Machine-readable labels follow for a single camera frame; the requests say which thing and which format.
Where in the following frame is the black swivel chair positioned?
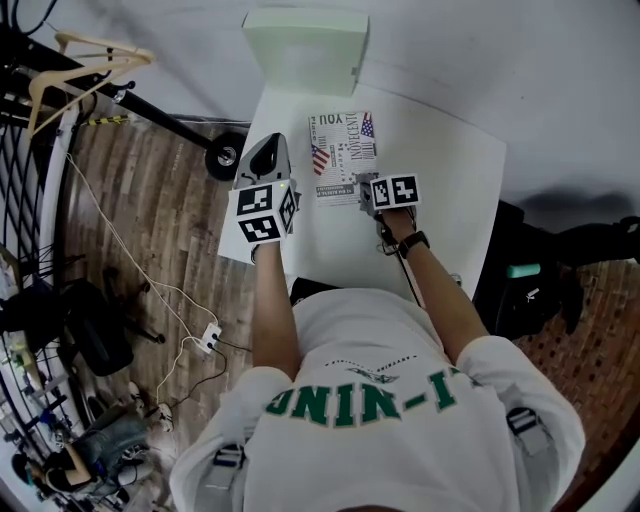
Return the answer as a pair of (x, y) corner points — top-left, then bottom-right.
(53, 266), (167, 380)

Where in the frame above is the black office chair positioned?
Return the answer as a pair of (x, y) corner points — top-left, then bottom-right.
(471, 196), (640, 342)

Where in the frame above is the black backpack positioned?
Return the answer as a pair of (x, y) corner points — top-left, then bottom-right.
(493, 268), (577, 337)

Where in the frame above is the black coat rack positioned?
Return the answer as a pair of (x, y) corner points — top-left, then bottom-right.
(0, 0), (248, 183)

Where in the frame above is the grey harness strap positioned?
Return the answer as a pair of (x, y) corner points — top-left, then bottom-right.
(503, 406), (555, 457)
(203, 438), (250, 495)

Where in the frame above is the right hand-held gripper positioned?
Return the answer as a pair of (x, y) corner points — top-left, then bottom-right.
(357, 172), (422, 236)

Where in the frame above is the black wristwatch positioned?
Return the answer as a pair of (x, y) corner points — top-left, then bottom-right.
(396, 229), (432, 260)

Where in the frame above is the person's right hand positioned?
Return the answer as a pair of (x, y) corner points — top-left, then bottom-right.
(379, 206), (419, 249)

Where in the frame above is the pale green box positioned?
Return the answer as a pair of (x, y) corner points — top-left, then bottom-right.
(240, 6), (372, 99)

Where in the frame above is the wooden clothes hanger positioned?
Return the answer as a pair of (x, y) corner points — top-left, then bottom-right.
(53, 30), (157, 66)
(26, 53), (154, 140)

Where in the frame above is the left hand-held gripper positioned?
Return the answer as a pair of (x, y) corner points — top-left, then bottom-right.
(228, 132), (302, 246)

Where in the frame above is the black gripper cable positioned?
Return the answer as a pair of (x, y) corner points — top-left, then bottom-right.
(375, 207), (426, 308)

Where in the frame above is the mint green bottle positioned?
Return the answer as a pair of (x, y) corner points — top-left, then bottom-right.
(505, 262), (543, 280)

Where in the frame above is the printed magazine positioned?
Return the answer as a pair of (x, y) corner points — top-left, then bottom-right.
(306, 110), (379, 209)

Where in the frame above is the white t-shirt green lettering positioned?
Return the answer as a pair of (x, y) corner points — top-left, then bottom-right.
(168, 286), (587, 512)

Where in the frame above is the person's right forearm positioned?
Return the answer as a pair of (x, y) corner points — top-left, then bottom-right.
(406, 246), (492, 367)

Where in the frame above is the person's left forearm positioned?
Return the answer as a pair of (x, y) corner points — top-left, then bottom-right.
(251, 241), (305, 382)

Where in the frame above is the white cable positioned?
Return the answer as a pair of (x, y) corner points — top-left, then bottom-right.
(63, 151), (222, 407)

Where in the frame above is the black stair railing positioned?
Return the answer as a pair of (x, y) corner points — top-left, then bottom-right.
(0, 106), (72, 302)

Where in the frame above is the white power strip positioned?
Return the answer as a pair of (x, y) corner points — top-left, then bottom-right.
(199, 321), (224, 356)

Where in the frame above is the person's left shoe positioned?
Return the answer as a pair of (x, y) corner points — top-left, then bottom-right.
(289, 275), (345, 308)

